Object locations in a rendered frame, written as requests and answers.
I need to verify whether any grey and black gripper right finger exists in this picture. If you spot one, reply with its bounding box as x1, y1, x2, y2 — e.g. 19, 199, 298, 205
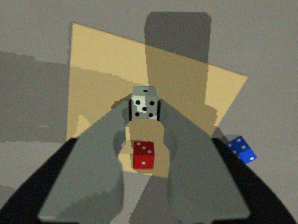
157, 98, 297, 224

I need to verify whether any tan flat mat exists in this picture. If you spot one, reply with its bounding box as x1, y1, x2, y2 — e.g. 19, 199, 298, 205
66, 23, 248, 178

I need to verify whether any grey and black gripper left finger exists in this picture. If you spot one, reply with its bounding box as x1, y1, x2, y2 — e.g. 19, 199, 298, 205
0, 98, 132, 224

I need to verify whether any red die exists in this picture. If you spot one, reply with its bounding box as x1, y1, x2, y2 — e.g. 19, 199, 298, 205
133, 141, 155, 169

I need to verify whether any white die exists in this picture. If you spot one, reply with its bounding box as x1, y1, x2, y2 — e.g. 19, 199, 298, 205
131, 86, 159, 120

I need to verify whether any blue die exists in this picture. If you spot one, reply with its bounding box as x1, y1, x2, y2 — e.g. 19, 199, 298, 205
225, 136, 257, 164

